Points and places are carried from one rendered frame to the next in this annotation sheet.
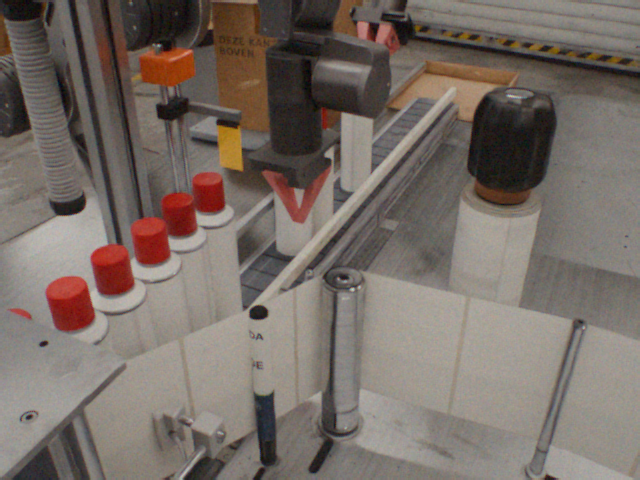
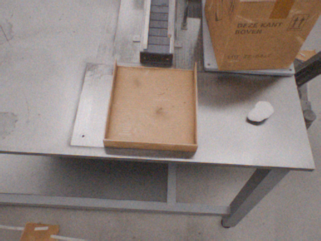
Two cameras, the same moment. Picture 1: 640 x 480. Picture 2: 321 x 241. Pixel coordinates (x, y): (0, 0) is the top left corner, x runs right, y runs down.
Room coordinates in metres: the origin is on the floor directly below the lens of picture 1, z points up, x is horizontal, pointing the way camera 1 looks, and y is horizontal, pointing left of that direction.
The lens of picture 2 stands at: (2.04, -0.59, 1.64)
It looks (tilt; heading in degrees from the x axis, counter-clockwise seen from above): 58 degrees down; 151
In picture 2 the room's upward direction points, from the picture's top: 6 degrees clockwise
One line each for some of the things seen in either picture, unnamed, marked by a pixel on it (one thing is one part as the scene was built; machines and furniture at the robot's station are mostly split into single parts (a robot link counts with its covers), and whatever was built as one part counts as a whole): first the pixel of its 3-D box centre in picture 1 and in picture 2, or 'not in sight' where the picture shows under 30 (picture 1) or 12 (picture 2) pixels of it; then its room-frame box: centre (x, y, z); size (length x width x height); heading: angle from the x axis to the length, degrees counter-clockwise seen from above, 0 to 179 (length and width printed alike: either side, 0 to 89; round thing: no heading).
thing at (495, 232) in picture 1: (496, 222); not in sight; (0.59, -0.20, 1.03); 0.09 x 0.09 x 0.30
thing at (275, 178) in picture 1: (302, 182); not in sight; (0.64, 0.02, 1.05); 0.07 x 0.07 x 0.09; 64
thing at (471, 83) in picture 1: (455, 89); (153, 101); (1.54, -0.35, 0.85); 0.30 x 0.26 x 0.04; 154
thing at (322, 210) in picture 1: (315, 171); not in sight; (0.81, 0.00, 0.98); 0.05 x 0.05 x 0.20
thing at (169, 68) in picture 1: (202, 181); not in sight; (0.66, 0.14, 1.05); 0.10 x 0.04 x 0.33; 64
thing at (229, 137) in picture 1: (229, 144); not in sight; (0.65, 0.10, 1.09); 0.03 x 0.01 x 0.06; 64
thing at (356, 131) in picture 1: (356, 132); not in sight; (0.95, -0.06, 0.98); 0.05 x 0.05 x 0.20
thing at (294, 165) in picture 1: (295, 128); not in sight; (0.63, 0.02, 1.12); 0.10 x 0.07 x 0.07; 154
